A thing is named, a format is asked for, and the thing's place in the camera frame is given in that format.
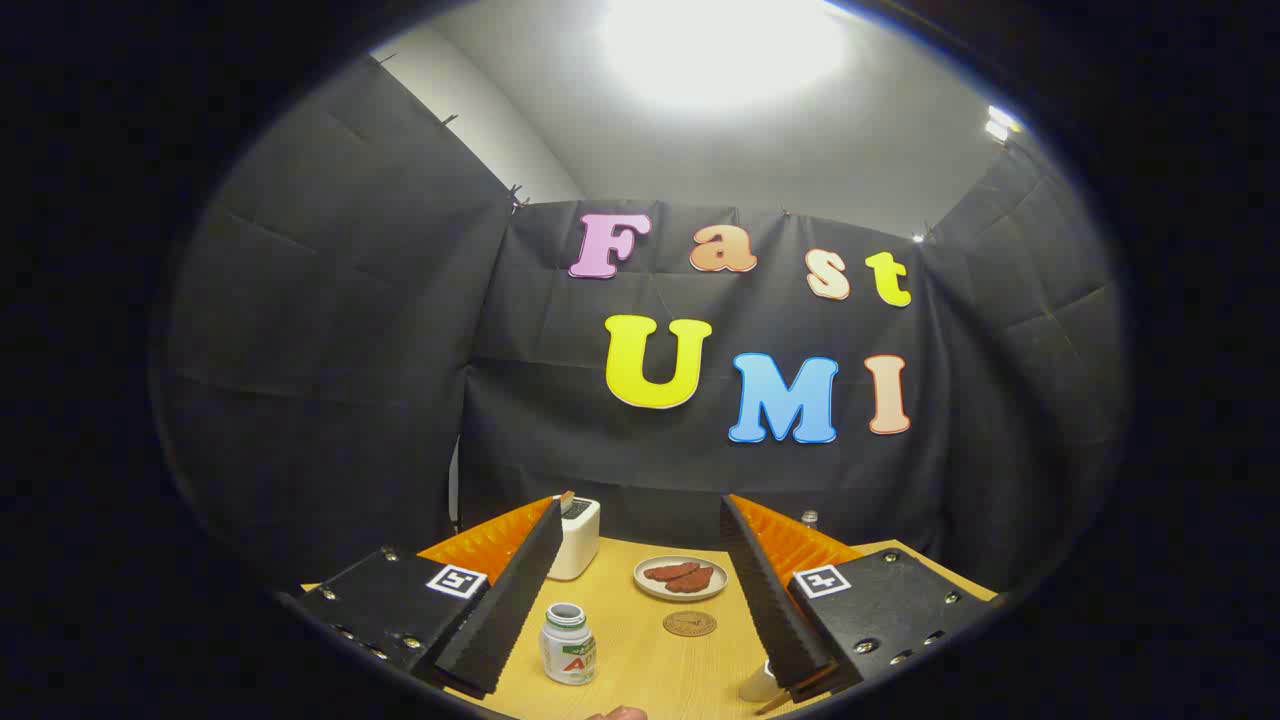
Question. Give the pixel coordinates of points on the wooden table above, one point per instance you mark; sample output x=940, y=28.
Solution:
x=640, y=665

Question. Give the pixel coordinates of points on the black backdrop cloth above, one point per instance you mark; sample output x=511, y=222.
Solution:
x=560, y=450

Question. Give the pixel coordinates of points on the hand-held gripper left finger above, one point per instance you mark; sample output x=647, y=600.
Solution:
x=505, y=610

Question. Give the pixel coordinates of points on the round cork coaster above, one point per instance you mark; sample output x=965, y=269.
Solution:
x=690, y=624

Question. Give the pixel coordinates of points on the grey round plate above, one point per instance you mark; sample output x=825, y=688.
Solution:
x=648, y=588

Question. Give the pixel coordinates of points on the white toaster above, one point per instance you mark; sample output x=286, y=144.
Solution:
x=575, y=545

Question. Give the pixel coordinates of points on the red-brown meat slice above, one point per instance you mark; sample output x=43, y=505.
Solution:
x=668, y=571
x=692, y=581

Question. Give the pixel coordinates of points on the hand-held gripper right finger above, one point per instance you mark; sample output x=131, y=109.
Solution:
x=775, y=610

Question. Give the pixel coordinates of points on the white juice bottle green label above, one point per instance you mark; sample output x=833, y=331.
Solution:
x=567, y=650

